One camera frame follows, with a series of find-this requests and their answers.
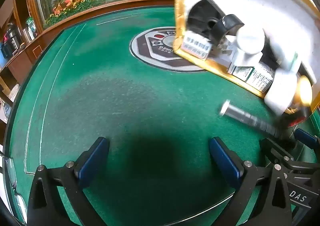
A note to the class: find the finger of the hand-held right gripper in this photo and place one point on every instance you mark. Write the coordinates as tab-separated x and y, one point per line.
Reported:
277	152
306	138

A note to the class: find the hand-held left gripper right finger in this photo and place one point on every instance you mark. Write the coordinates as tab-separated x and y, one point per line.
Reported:
225	163

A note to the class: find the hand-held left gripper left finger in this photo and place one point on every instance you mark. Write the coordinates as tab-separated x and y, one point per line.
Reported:
92	163

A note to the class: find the black pen with silver cap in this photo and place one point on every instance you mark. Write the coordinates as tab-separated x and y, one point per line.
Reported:
247	116

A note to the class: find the clear eyeglasses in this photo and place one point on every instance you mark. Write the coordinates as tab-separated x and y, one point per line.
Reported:
11	173

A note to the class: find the white densely printed box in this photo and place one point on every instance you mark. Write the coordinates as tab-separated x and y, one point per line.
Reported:
252	73

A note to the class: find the white medicine box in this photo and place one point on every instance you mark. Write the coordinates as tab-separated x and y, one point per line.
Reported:
195	46

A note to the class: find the wooden sideboard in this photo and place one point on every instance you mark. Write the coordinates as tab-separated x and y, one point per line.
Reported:
35	51

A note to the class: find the round mahjong table control panel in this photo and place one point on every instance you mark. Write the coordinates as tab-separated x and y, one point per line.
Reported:
150	48

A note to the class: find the black tape roll red core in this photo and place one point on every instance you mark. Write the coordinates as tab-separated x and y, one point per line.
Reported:
225	27

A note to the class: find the black round plastic part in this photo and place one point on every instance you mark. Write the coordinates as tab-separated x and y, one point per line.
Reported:
200	18

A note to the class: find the green bottle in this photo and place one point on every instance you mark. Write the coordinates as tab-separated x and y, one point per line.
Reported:
31	26

